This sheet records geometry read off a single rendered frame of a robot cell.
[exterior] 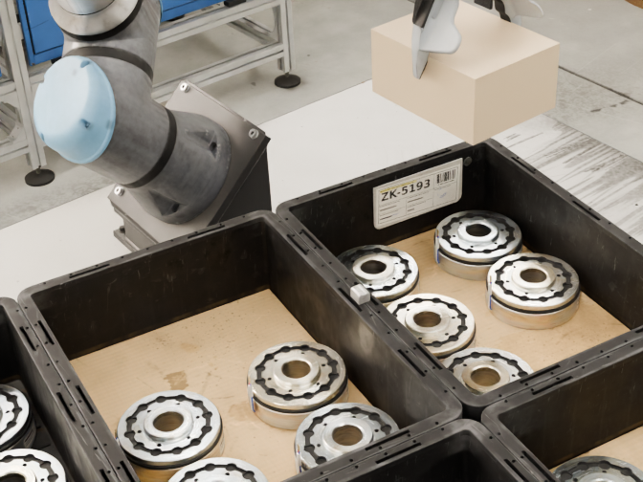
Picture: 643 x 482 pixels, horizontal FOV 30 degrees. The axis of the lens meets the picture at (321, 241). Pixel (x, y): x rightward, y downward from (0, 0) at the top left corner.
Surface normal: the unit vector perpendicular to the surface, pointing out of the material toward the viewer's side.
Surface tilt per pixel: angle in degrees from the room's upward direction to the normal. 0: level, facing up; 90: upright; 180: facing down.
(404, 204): 90
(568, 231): 90
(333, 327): 90
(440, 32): 58
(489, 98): 90
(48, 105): 50
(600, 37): 0
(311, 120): 0
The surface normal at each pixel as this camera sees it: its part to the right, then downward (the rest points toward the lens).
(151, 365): -0.04, -0.82
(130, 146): 0.58, 0.45
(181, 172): 0.40, 0.29
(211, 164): 0.56, -0.07
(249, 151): -0.59, -0.33
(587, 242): -0.87, 0.31
